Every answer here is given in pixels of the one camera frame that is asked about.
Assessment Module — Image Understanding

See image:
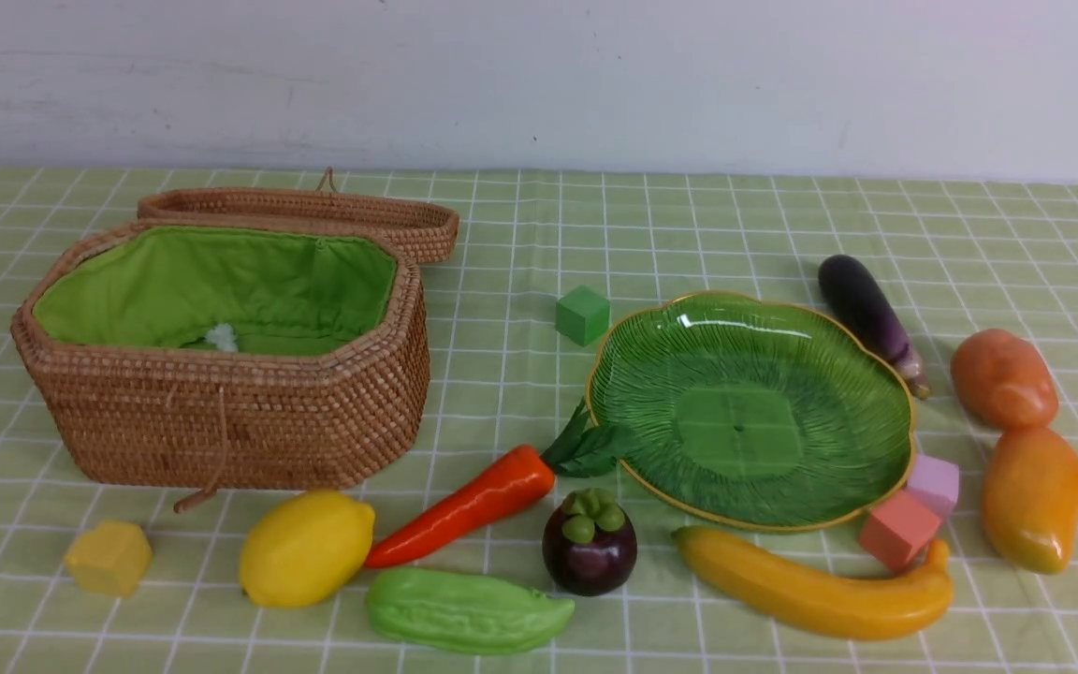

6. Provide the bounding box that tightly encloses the orange toy carrot with leaves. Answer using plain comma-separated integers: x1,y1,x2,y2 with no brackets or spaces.
364,401,637,570

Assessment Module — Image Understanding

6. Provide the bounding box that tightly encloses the purple toy mangosteen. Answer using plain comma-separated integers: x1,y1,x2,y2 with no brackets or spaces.
542,489,638,597

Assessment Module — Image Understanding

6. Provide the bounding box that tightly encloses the green toy bitter gourd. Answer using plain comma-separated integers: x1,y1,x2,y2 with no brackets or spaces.
365,566,575,655

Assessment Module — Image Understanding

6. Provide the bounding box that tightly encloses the purple toy eggplant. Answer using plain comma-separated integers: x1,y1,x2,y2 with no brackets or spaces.
817,255,931,400

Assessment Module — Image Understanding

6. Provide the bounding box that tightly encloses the yellow toy lemon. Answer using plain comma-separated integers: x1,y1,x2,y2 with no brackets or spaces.
239,490,375,608

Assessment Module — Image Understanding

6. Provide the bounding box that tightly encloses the yellow toy banana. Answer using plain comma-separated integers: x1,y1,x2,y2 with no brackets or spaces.
671,525,954,641

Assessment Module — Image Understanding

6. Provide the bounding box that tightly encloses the brown toy potato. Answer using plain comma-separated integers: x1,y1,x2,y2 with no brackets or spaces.
950,328,1060,431

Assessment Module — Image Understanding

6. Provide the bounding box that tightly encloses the orange toy mango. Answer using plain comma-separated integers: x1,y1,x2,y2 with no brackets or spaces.
981,427,1078,576

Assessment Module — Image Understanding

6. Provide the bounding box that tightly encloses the green foam cube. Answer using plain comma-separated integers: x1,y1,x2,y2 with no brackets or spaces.
555,285,612,346

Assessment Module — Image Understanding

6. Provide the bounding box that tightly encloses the woven rattan basket lid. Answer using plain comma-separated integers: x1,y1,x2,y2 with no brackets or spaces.
137,169,460,264

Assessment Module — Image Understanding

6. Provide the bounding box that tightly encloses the green leaf-shaped glass plate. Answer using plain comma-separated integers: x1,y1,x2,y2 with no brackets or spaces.
583,291,917,534

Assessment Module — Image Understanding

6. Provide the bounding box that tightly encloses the woven rattan basket green lining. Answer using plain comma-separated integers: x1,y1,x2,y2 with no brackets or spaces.
11,219,430,493

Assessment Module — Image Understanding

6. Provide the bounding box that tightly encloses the salmon foam cube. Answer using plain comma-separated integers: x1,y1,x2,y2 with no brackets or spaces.
857,491,941,573

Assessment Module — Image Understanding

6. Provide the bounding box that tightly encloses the pink foam cube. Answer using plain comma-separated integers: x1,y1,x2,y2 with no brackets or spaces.
906,455,960,520

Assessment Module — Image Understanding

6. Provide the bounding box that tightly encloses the yellow foam hexagon block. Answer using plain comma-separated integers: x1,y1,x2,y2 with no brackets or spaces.
64,520,153,599

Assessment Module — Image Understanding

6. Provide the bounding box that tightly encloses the green checkered tablecloth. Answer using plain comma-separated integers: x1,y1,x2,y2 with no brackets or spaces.
0,167,1078,673

